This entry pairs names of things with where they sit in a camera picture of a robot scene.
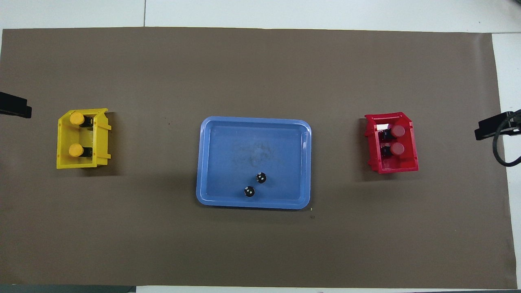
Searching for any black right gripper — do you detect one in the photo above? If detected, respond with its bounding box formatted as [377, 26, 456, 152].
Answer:
[475, 109, 521, 141]

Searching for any yellow push button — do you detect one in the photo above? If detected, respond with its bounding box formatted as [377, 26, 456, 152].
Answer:
[68, 143, 94, 159]
[69, 112, 95, 128]

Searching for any red push button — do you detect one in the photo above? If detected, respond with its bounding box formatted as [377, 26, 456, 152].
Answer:
[381, 125, 406, 141]
[381, 142, 405, 158]

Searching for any blue plastic tray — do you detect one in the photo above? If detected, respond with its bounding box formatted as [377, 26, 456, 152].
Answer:
[196, 116, 313, 210]

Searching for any red plastic bin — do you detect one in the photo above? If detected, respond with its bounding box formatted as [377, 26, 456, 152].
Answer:
[364, 112, 419, 175]

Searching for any yellow plastic bin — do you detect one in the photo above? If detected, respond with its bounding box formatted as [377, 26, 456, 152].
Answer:
[56, 108, 112, 170]

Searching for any brown paper table mat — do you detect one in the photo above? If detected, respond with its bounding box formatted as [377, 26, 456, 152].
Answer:
[0, 27, 517, 289]

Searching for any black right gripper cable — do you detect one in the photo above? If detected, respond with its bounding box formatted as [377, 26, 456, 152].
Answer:
[493, 109, 521, 168]

